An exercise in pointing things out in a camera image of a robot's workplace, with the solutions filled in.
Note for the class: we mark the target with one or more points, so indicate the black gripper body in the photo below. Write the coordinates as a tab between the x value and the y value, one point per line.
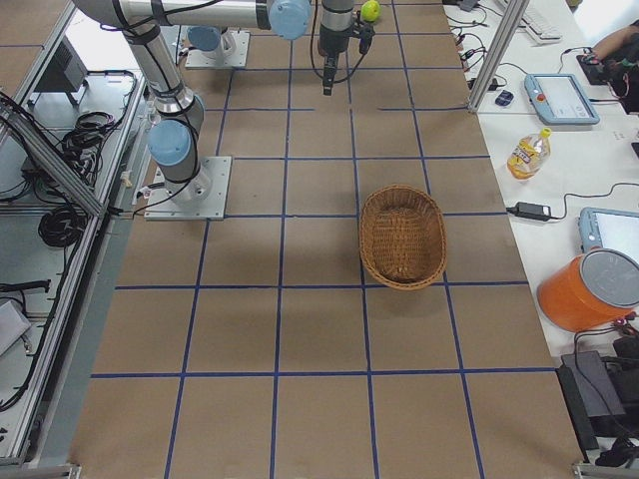
331	45

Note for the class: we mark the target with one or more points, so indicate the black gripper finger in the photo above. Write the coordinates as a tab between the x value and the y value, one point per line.
327	84

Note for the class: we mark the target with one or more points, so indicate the green apple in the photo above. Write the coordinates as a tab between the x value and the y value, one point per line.
370	11

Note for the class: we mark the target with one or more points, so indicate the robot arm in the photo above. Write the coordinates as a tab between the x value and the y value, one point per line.
331	23
173	143

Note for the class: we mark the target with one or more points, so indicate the woven wicker basket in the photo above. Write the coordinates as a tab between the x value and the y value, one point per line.
402	238

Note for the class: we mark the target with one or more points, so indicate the small blue device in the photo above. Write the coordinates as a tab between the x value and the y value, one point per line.
504	98

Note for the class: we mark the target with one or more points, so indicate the yellow drink bottle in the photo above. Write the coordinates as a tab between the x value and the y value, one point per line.
529	155

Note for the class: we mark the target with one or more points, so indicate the blue teach pendant far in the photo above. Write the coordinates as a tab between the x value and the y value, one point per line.
559	100

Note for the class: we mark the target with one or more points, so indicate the blue teach pendant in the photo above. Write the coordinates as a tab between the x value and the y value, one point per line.
559	100
610	229

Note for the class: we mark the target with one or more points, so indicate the black power adapter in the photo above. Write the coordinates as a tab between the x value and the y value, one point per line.
529	211

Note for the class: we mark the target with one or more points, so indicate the blue teach pendant near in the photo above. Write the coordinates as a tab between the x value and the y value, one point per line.
610	229

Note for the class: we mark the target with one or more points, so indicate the orange bucket with grey lid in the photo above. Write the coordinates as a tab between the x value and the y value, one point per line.
594	288

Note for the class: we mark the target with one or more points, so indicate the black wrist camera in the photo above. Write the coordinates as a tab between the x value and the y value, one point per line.
364	32

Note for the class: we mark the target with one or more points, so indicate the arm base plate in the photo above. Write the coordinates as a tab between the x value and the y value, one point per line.
219	50
204	198

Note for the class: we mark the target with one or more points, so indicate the aluminium frame post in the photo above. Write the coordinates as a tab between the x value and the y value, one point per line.
502	37

